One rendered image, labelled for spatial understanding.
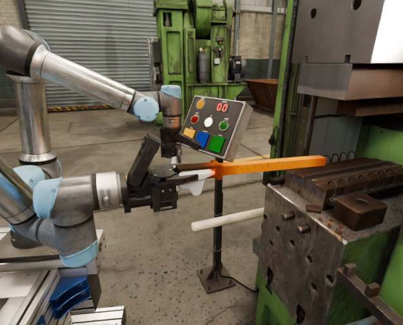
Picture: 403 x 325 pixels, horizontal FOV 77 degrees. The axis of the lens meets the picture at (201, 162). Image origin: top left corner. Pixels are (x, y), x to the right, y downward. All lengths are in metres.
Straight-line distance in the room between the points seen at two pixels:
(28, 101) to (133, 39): 7.70
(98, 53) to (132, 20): 1.35
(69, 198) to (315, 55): 0.78
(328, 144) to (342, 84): 0.45
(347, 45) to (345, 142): 0.57
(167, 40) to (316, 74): 4.85
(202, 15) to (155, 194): 5.25
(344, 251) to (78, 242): 0.68
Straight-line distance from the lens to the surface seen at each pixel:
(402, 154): 1.31
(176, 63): 5.60
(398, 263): 1.00
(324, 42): 0.89
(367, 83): 0.87
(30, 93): 0.99
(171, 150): 1.00
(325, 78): 0.87
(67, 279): 1.05
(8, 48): 0.85
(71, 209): 0.54
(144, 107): 0.79
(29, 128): 1.01
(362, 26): 0.81
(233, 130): 1.17
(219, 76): 5.76
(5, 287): 1.05
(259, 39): 10.19
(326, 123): 1.18
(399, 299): 1.06
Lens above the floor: 1.37
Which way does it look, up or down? 22 degrees down
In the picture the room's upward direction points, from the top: straight up
